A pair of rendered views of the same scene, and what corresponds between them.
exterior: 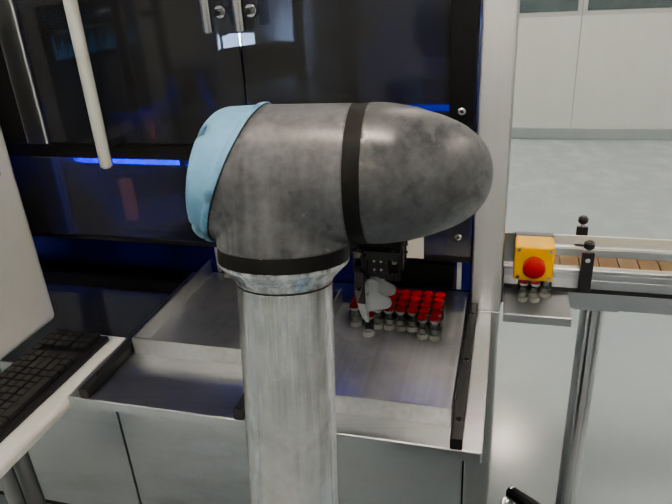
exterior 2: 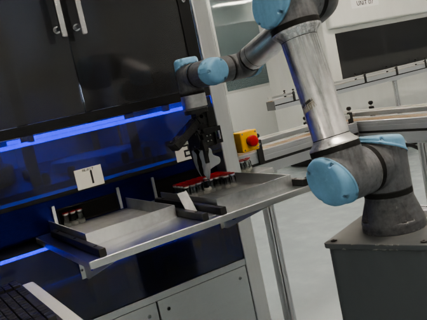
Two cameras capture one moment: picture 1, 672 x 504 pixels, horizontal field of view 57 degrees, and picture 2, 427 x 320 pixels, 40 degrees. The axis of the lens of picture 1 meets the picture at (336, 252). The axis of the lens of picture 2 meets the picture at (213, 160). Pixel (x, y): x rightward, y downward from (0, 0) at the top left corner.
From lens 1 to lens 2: 1.27 m
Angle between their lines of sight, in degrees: 48
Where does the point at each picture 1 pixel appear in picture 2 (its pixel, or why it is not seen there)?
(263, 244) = (309, 9)
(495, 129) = not seen: hidden behind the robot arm
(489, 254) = (229, 142)
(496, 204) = (225, 113)
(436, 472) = (239, 309)
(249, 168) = not seen: outside the picture
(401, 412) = (271, 187)
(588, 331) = not seen: hidden behind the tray
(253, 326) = (309, 47)
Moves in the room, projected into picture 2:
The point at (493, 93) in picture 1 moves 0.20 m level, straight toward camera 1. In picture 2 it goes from (209, 54) to (243, 44)
